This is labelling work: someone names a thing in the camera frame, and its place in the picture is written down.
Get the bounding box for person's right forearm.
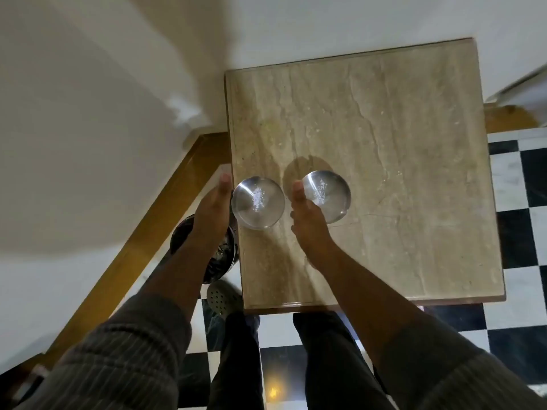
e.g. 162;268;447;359
307;245;547;410

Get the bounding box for shiny steel bin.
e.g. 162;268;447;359
170;213;238;285

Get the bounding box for steel tumbler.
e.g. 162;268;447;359
301;170;352;224
231;176;286;230

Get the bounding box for marble top table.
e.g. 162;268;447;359
224;37;507;315

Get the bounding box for grey perforated clog shoe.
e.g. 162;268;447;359
206;279;244;317

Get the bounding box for dark trousers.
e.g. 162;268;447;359
202;300;396;410

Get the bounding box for person's right hand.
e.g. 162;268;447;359
290;180;339;270

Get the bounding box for person's left forearm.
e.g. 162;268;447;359
12;235;233;410

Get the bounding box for wooden skirting board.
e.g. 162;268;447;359
0;131;233;397
484;104;541;134

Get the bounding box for person's left hand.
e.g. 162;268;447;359
193;173;235;250

